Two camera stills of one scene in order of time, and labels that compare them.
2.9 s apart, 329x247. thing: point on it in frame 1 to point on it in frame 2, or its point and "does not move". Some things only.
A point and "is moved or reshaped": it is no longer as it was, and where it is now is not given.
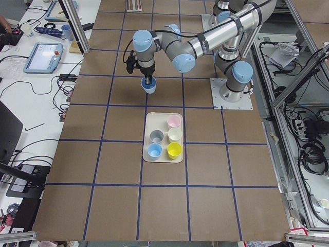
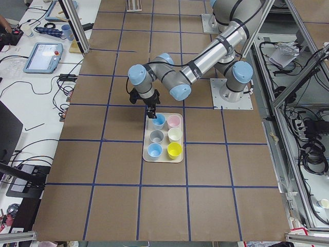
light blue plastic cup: [154, 151] does not move
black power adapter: [65, 77] does not move
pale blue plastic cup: [149, 88] is moved or reshaped
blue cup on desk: [68, 31] does not move
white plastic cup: [175, 135] does not move
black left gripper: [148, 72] to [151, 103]
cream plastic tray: [163, 138] does not move
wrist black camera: [131, 62] to [134, 95]
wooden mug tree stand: [74, 47] does not move
